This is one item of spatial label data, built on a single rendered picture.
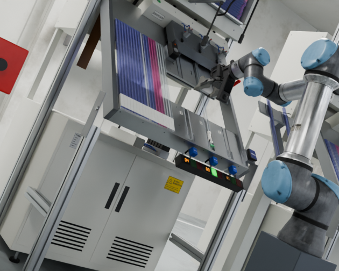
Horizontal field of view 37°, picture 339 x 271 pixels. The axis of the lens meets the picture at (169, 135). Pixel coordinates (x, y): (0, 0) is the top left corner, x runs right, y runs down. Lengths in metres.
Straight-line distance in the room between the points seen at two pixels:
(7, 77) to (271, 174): 0.90
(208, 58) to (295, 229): 1.03
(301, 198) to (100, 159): 0.90
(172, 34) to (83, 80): 3.36
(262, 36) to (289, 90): 4.85
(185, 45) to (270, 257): 1.07
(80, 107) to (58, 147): 3.57
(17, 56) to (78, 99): 3.86
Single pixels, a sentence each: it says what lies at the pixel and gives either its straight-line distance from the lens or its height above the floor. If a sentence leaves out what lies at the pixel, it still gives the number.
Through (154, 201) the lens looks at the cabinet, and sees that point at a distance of 2.30.
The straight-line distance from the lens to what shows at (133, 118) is 1.78.
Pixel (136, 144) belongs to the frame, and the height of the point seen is 0.63.
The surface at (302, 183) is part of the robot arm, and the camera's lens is 1.56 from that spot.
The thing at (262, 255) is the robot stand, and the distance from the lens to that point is 1.66.
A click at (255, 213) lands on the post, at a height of 0.56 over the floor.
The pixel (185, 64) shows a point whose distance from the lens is 2.30.
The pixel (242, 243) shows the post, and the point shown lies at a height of 0.40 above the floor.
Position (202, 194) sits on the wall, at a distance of 6.63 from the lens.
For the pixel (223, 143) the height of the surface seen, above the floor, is 0.78.
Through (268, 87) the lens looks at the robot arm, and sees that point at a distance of 2.00.
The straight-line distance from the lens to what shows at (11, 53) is 1.73.
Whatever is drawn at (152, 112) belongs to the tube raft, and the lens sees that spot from 1.87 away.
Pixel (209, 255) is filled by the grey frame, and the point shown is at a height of 0.33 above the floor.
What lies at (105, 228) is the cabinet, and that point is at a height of 0.25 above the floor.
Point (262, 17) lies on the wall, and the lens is 6.78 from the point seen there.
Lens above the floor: 0.67
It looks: 2 degrees up
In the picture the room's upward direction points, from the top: 24 degrees clockwise
